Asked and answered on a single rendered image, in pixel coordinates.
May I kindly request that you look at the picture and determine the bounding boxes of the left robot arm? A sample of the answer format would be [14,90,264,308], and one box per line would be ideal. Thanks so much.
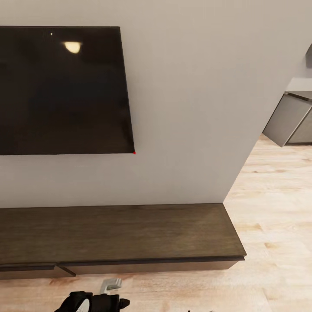
[55,277,130,312]

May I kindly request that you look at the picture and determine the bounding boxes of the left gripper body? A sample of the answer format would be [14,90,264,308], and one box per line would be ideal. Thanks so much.
[98,294,119,312]

